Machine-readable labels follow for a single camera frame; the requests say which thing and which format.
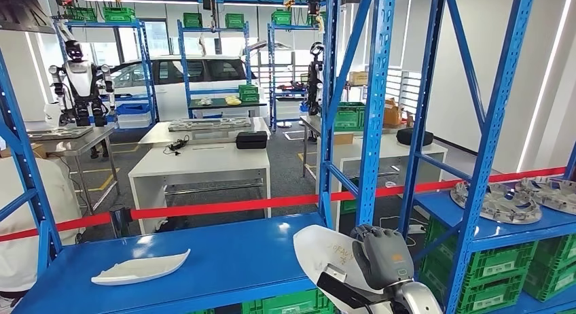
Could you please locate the white storage bin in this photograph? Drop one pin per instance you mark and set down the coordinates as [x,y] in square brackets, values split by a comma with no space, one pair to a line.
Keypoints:
[134,121]

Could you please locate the stacked small green crates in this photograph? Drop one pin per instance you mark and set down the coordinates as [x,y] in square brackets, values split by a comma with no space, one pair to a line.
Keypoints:
[248,93]

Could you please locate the small cardboard box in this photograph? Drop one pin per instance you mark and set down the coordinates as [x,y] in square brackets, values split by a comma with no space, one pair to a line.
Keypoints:
[410,119]

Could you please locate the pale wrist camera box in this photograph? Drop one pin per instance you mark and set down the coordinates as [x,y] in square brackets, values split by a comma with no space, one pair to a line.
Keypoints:
[335,273]

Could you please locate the grey metal casting part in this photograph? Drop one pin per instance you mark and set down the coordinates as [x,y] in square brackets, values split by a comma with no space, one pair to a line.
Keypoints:
[495,204]
[553,195]

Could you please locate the dark green topped table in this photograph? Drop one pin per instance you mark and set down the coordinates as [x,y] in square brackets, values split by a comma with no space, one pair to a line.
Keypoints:
[220,105]

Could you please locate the red barrier belt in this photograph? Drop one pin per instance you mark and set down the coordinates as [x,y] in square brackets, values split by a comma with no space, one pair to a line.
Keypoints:
[225,207]

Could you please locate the brown cardboard box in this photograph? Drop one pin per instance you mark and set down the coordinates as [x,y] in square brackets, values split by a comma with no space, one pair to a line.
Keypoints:
[392,116]

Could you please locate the small white parts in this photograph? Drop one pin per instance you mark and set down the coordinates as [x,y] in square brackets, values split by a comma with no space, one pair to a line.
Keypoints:
[204,102]

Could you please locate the white crumpled wrap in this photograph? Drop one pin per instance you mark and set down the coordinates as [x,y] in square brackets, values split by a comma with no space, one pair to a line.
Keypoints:
[390,184]

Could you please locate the black barrier post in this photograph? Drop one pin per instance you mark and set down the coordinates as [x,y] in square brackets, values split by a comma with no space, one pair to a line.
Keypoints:
[119,219]

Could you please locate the yellow parts pile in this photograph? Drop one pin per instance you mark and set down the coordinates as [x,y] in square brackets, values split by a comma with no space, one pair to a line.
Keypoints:
[233,100]

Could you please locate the white container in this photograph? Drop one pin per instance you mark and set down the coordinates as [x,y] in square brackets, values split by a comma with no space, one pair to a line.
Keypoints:
[51,114]

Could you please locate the white slatted rack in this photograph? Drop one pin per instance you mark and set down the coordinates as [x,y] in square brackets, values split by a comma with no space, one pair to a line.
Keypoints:
[402,91]

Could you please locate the white work table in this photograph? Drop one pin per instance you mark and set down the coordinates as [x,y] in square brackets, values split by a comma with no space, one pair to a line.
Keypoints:
[387,150]
[198,161]

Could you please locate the blue storage bin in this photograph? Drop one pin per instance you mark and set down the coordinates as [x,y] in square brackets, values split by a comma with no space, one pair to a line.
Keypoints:
[132,109]

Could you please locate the grey moulded tray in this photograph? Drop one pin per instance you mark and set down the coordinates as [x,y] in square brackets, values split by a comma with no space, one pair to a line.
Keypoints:
[209,124]
[63,133]

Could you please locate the black bag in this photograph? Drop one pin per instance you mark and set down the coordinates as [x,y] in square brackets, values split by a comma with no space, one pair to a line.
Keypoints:
[173,224]

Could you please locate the large green plastic crate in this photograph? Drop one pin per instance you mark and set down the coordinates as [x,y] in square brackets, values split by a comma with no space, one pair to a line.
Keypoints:
[348,118]

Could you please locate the white plastic trim part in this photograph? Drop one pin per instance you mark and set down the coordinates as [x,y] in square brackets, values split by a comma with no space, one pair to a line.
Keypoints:
[139,269]

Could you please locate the white and black humanoid robot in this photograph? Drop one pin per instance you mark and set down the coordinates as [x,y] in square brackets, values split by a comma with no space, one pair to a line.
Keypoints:
[81,80]

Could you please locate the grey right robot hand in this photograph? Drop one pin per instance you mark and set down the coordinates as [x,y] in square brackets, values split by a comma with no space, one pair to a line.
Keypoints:
[387,258]

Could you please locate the black zip case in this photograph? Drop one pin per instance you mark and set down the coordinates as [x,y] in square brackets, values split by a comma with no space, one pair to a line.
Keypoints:
[252,140]
[414,137]

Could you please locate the person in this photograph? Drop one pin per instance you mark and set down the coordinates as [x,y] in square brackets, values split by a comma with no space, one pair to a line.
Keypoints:
[27,222]

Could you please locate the blue steel shelf rack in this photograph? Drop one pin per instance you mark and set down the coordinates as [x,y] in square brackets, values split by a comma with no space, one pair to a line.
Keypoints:
[438,208]
[146,73]
[184,69]
[271,78]
[202,258]

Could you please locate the white car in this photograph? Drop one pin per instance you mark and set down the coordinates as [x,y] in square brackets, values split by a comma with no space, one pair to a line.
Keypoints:
[173,98]

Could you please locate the white part with orange writing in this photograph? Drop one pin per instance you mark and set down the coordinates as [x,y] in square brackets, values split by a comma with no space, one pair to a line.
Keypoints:
[324,253]

